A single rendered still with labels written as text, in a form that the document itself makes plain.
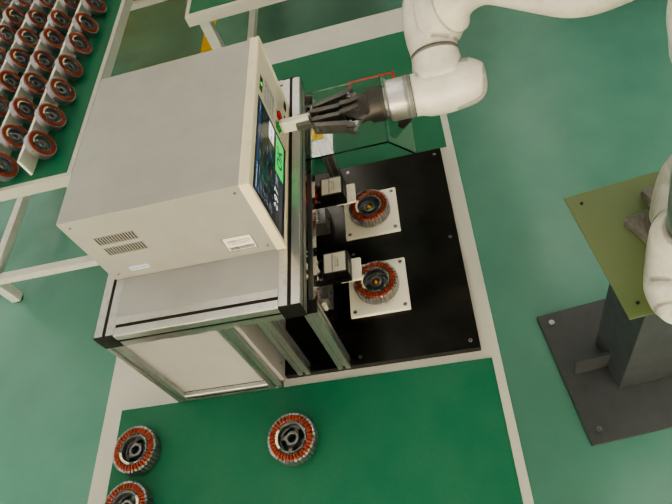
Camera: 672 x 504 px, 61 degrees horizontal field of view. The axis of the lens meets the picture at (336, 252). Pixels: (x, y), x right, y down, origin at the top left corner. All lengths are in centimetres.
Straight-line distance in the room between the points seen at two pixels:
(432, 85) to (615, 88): 189
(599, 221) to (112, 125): 116
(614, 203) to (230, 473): 114
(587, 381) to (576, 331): 19
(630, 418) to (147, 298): 155
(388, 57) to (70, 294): 191
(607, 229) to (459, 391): 55
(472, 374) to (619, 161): 157
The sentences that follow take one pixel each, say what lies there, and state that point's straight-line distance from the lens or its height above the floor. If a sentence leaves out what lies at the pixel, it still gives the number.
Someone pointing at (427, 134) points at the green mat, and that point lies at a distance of 180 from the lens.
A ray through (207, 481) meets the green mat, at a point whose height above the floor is 75.
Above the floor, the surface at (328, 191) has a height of 92.
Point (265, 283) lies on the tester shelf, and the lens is 114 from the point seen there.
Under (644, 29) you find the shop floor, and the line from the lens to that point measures 337.
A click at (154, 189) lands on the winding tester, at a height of 132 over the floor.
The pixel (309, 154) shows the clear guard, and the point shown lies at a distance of 139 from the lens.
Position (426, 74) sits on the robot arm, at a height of 124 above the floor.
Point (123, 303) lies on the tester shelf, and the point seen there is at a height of 111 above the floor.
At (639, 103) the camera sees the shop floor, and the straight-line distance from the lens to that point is 297.
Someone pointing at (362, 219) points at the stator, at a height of 82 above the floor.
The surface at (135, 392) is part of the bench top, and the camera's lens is 163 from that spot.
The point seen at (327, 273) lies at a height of 92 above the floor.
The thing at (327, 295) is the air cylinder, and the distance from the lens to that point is 143.
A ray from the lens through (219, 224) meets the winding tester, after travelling 112.
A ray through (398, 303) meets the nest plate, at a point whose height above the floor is 78.
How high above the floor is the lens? 201
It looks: 52 degrees down
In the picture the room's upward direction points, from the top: 25 degrees counter-clockwise
